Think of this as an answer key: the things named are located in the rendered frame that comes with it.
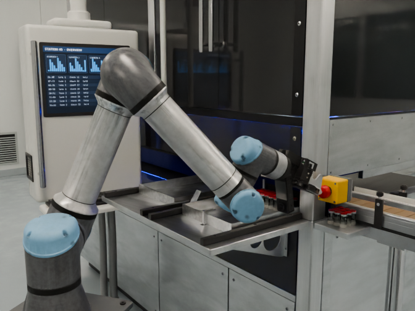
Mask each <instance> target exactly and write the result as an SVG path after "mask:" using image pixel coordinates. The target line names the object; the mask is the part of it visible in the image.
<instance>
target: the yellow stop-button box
mask: <svg viewBox="0 0 415 311"><path fill-rule="evenodd" d="M351 184H352V179H351V178H347V177H343V176H337V175H330V176H324V177H323V179H322V185H327V186H328V187H329V188H330V191H331V193H330V196H329V197H328V198H325V199H322V198H320V197H319V196H318V200H320V201H325V202H329V203H332V204H341V203H344V202H348V201H350V200H351Z"/></svg>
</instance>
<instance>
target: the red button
mask: <svg viewBox="0 0 415 311"><path fill-rule="evenodd" d="M321 190H322V194H320V195H318V196H319V197H320V198H322V199H325V198H328V197H329V196H330V193H331V191H330V188H329V187H328V186H327V185H322V186H321Z"/></svg>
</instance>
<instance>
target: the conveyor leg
mask: <svg viewBox="0 0 415 311"><path fill-rule="evenodd" d="M377 242H378V243H381V244H384V245H387V246H389V250H388V267H387V283H386V292H385V308H384V311H401V308H402V300H403V285H404V277H405V262H406V249H402V248H400V247H396V246H392V245H390V244H387V243H383V242H381V241H377Z"/></svg>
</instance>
